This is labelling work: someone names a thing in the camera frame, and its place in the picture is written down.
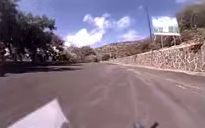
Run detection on long rubble stone wall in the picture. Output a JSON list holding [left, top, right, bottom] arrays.
[[110, 39, 205, 75]]

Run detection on distant brown hillside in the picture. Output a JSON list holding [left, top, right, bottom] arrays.
[[64, 39, 155, 63]]

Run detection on dense dark trees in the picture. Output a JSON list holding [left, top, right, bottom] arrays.
[[0, 0, 68, 63]]

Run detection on white billboard sign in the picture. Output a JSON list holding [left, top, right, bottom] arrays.
[[151, 15, 182, 50]]

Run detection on thin dark pole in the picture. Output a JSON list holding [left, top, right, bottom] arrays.
[[144, 6, 154, 43]]

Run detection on robot's own part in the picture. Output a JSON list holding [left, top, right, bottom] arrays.
[[133, 121, 160, 128]]

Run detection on green hillside vegetation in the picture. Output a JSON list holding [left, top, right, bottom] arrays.
[[175, 1, 205, 45]]

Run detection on grey asphalt road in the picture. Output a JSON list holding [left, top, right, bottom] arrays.
[[0, 61, 205, 128]]

